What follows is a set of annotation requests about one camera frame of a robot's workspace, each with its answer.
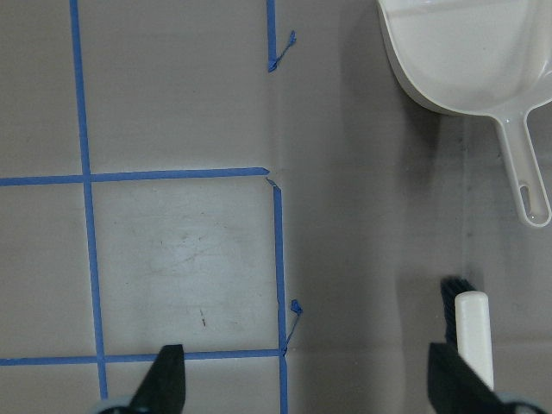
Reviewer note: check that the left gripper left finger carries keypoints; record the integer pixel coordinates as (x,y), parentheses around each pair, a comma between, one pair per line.
(163,388)

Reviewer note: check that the beige hand brush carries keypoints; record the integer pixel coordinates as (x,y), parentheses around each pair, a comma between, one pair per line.
(468,325)

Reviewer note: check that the beige plastic dustpan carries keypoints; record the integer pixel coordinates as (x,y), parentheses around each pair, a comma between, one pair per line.
(479,58)

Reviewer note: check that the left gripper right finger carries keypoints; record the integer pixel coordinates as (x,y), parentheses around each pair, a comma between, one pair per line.
(454,387)

